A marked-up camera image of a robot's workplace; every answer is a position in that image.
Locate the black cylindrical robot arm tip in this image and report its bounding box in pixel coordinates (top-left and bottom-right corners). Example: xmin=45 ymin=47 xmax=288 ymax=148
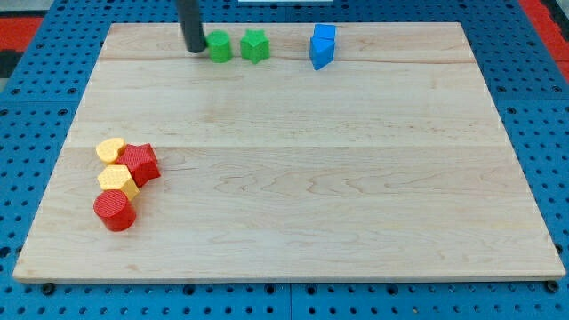
xmin=176 ymin=0 xmax=206 ymax=53

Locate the wooden board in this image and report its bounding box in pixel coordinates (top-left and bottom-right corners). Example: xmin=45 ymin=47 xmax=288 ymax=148
xmin=13 ymin=22 xmax=565 ymax=284

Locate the blue triangle block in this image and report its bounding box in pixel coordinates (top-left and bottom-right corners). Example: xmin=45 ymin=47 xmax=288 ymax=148
xmin=309 ymin=36 xmax=335 ymax=70

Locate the green star block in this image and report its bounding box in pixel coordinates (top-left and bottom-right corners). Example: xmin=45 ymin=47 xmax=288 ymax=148
xmin=240 ymin=29 xmax=270 ymax=64

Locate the green cylinder block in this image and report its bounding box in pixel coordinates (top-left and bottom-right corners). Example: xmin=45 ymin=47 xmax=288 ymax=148
xmin=206 ymin=30 xmax=233 ymax=63

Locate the blue cube block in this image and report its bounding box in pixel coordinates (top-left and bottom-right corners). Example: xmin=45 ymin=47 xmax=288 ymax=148
xmin=313 ymin=23 xmax=336 ymax=41

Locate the red star block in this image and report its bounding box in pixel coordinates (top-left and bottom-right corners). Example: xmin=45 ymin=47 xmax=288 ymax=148
xmin=116 ymin=143 xmax=161 ymax=187

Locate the yellow pentagon block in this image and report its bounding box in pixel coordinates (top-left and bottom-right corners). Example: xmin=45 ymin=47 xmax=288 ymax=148
xmin=97 ymin=164 xmax=140 ymax=200

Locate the red cylinder block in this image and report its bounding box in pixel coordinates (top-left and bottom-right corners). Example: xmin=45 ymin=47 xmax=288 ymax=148
xmin=93 ymin=189 xmax=137 ymax=232

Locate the yellow heart block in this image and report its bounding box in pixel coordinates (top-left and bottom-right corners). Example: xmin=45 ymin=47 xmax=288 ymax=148
xmin=95 ymin=137 xmax=126 ymax=164

